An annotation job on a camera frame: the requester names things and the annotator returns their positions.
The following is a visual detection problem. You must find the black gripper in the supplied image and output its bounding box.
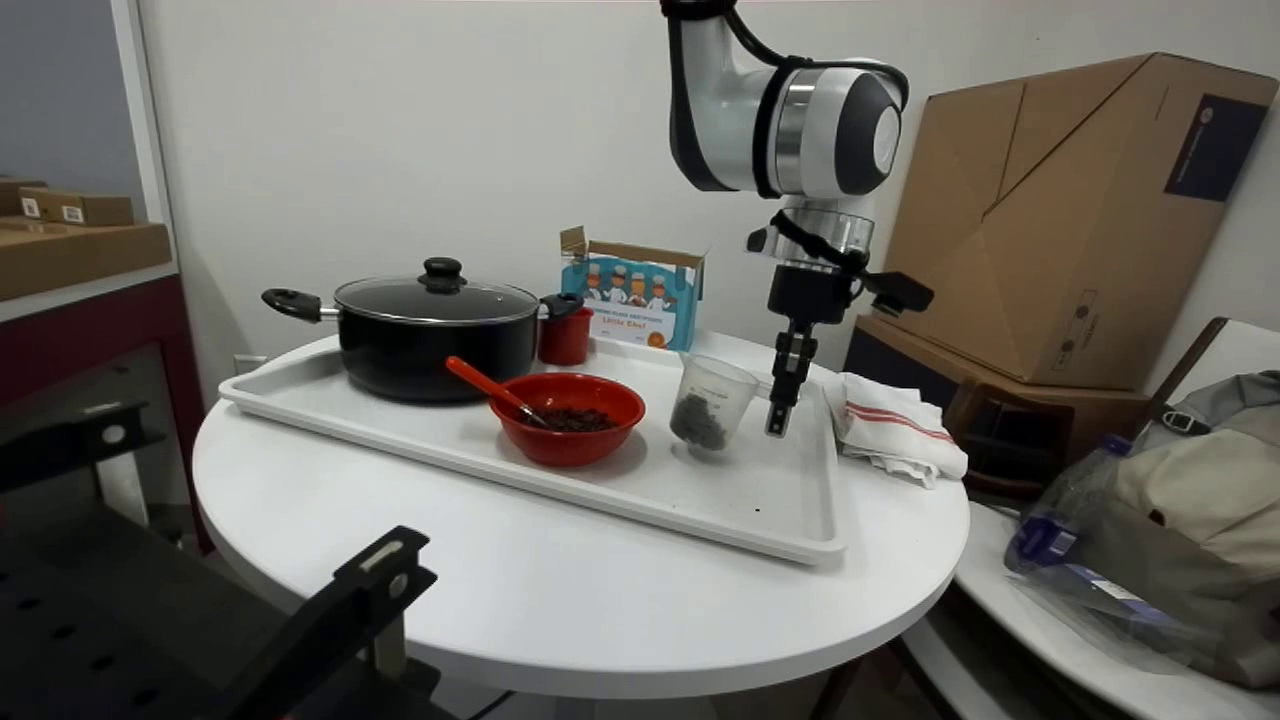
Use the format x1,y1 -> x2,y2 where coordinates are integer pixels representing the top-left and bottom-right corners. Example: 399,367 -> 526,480
765,243 -> 863,440

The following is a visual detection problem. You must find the red plastic bowl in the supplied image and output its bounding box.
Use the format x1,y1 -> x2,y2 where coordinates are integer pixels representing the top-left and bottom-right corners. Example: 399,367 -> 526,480
487,367 -> 653,473

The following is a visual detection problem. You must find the white cloth red stripe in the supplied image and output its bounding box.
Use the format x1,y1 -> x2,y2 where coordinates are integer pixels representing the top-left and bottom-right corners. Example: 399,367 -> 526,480
811,363 -> 978,490

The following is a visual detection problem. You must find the white plastic tray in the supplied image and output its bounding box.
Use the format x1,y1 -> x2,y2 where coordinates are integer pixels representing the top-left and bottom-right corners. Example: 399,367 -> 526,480
215,328 -> 852,575

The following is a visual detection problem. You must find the blue printed cardboard box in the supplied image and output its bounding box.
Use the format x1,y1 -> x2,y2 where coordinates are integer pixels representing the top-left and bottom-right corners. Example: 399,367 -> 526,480
558,223 -> 708,357

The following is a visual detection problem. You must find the flat black brown box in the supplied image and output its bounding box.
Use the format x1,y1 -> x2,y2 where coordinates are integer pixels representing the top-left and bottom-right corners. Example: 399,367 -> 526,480
845,306 -> 1168,506

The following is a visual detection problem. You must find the red mug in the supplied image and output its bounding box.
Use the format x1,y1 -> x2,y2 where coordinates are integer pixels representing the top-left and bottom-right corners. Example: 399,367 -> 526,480
535,302 -> 602,371

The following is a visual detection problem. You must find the red plastic spoon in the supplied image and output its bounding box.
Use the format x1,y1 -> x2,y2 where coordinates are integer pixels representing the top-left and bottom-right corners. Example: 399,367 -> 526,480
439,351 -> 558,433

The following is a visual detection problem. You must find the large brown cardboard box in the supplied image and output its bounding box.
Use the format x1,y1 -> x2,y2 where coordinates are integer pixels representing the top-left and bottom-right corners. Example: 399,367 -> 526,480
870,49 -> 1280,398

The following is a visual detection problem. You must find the glass pot lid black knob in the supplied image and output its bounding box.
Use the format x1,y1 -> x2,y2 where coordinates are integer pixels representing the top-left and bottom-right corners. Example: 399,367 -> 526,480
329,250 -> 544,328

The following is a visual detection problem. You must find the black cooking pot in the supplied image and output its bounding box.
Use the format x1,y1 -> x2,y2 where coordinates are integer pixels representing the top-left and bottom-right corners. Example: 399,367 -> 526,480
258,256 -> 589,402

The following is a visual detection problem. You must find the grey beige backpack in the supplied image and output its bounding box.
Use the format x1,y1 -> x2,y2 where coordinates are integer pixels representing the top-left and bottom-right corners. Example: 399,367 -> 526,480
1003,367 -> 1280,697

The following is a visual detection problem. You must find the black metal stand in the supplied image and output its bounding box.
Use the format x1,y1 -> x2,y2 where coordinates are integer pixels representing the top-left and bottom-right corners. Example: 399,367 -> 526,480
0,395 -> 443,720

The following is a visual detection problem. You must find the dark red cabinet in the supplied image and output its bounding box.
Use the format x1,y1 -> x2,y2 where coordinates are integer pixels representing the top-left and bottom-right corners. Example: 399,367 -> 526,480
0,268 -> 208,539

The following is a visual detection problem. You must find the wooden box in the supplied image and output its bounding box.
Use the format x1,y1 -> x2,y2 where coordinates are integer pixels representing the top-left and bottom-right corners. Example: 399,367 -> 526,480
0,174 -> 177,302

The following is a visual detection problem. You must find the wrist mounted camera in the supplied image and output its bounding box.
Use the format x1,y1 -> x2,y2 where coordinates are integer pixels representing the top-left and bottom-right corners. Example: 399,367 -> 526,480
855,268 -> 941,319

